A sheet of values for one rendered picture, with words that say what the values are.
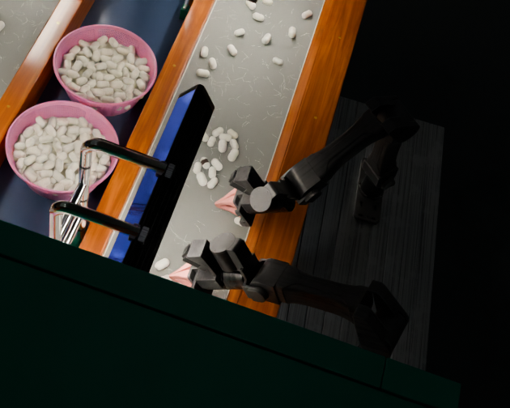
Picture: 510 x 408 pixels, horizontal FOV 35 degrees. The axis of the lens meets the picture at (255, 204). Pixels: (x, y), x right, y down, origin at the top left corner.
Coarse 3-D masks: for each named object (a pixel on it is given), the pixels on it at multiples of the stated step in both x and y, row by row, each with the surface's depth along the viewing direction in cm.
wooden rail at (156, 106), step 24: (192, 24) 222; (192, 48) 218; (168, 72) 211; (168, 96) 207; (144, 120) 202; (144, 144) 198; (120, 168) 193; (120, 192) 190; (120, 216) 189; (96, 240) 182
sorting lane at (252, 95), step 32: (224, 0) 233; (288, 0) 239; (320, 0) 242; (224, 32) 226; (256, 32) 229; (192, 64) 218; (224, 64) 220; (256, 64) 223; (288, 64) 226; (224, 96) 215; (256, 96) 217; (288, 96) 220; (160, 128) 205; (224, 128) 209; (256, 128) 212; (224, 160) 204; (256, 160) 206; (192, 192) 197; (224, 192) 199; (192, 224) 193; (224, 224) 195; (160, 256) 187
